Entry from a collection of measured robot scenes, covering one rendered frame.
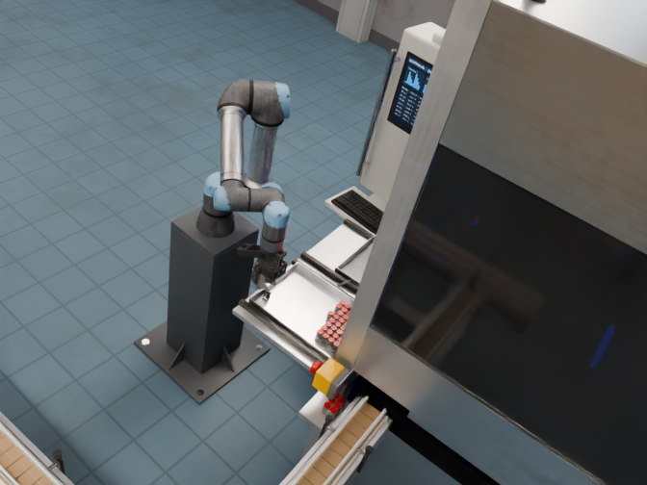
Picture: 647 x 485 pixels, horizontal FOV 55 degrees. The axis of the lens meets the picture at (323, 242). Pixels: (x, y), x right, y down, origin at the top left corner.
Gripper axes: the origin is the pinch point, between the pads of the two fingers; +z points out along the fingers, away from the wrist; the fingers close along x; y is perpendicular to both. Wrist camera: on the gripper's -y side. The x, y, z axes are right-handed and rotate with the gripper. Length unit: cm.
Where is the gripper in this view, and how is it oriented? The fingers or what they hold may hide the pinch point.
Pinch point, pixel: (258, 285)
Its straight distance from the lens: 208.5
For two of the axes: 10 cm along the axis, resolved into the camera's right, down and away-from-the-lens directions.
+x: 5.8, -4.5, 6.7
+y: 7.9, 5.1, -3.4
